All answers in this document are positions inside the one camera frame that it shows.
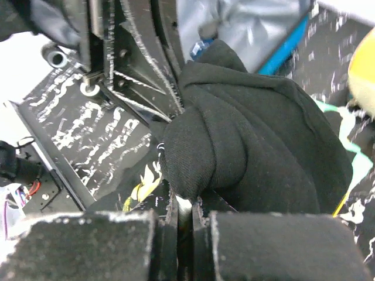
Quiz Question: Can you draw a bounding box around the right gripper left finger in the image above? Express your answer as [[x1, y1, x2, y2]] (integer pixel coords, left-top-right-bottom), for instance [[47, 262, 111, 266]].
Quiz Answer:
[[1, 195, 178, 280]]

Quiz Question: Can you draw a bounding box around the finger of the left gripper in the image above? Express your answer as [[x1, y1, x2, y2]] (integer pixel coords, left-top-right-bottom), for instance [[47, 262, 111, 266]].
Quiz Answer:
[[102, 1, 185, 122]]

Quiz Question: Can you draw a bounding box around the blue fish-print suitcase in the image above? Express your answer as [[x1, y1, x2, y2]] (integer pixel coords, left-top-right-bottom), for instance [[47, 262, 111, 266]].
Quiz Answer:
[[176, 0, 312, 75]]

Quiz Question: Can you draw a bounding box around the black clothes pile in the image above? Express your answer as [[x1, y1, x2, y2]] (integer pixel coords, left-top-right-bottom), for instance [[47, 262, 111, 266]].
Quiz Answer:
[[87, 39, 353, 214]]

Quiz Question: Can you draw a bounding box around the yellow plastic basket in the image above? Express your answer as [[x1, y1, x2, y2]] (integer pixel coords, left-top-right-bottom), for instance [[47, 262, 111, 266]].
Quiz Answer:
[[347, 28, 374, 119]]

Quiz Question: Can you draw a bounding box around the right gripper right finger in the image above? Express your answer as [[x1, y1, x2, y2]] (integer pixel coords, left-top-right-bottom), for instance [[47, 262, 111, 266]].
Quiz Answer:
[[193, 197, 371, 280]]

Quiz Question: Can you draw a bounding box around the black marble pattern mat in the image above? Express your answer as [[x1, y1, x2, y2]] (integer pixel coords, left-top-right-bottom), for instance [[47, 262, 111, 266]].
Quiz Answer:
[[20, 1, 374, 265]]

